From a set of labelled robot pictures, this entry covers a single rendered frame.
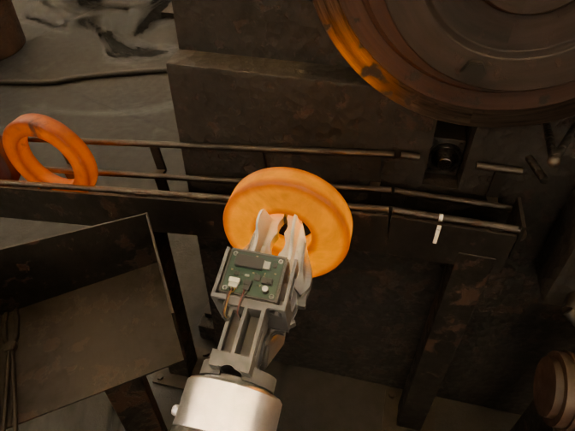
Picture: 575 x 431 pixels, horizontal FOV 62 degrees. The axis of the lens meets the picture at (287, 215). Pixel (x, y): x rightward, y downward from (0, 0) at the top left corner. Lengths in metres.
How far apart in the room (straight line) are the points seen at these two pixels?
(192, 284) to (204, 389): 1.18
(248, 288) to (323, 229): 0.14
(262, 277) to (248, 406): 0.11
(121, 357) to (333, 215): 0.39
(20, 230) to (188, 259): 0.65
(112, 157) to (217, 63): 1.44
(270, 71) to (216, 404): 0.54
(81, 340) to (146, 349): 0.11
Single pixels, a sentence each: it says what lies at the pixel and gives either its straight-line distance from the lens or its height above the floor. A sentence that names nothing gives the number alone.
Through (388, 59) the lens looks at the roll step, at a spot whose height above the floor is 0.97.
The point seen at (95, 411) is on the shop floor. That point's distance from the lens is 1.44.
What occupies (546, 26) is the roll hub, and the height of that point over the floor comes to 1.04.
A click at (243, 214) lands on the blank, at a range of 0.56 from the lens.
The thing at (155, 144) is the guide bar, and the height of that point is 0.71.
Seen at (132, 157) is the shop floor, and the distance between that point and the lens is 2.19.
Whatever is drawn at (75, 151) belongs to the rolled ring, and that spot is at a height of 0.72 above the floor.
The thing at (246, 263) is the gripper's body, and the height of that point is 0.89.
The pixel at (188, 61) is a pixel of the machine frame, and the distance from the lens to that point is 0.85.
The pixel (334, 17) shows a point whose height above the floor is 1.01.
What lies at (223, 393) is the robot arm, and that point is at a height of 0.85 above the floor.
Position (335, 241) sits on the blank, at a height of 0.83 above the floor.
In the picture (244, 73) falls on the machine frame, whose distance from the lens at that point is 0.81.
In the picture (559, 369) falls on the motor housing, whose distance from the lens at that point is 0.92.
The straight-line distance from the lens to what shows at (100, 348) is 0.78.
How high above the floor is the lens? 1.22
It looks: 43 degrees down
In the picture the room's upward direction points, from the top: straight up
